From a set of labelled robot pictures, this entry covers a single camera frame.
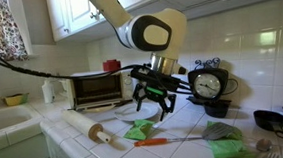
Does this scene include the white upper cabinets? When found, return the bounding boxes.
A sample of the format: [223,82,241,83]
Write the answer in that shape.
[45,0,283,43]

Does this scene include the red round lid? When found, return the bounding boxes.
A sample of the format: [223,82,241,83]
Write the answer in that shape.
[102,58,122,73]

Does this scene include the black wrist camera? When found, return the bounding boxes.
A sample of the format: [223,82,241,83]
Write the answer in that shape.
[130,61,185,95]

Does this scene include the orange handled metal spatula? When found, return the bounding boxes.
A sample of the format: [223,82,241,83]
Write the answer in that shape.
[132,121,236,148]

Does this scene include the wooden rolling pin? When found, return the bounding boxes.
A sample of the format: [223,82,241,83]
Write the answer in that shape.
[61,105,112,147]

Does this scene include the white mini oven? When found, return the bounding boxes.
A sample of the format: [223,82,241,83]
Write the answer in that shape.
[64,68,136,112]

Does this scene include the yellow sponge dish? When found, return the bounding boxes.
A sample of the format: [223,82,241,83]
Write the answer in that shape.
[1,92,31,108]

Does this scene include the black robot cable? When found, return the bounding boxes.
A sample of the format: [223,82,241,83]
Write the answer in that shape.
[0,22,143,86]

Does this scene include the small black cup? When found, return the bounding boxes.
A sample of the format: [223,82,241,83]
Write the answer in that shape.
[202,100,232,121]

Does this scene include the black ornate table clock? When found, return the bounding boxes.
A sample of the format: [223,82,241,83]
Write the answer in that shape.
[183,55,241,109]

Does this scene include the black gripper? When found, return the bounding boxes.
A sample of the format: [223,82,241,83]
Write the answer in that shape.
[131,81,178,124]

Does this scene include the white round plate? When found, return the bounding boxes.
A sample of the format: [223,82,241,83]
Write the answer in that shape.
[112,100,160,124]

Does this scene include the glass oven door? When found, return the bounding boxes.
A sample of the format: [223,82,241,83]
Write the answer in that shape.
[67,98,135,116]

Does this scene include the white kitchen sink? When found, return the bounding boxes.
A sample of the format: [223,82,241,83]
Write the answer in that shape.
[0,102,48,155]

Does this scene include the white lower cabinet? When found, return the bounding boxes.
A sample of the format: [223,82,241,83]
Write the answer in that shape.
[0,129,85,158]

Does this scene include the white soap bottle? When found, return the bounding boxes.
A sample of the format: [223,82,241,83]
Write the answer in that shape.
[40,78,57,105]

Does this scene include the black handled measuring cup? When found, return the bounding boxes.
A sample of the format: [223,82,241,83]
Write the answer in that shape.
[253,108,283,141]

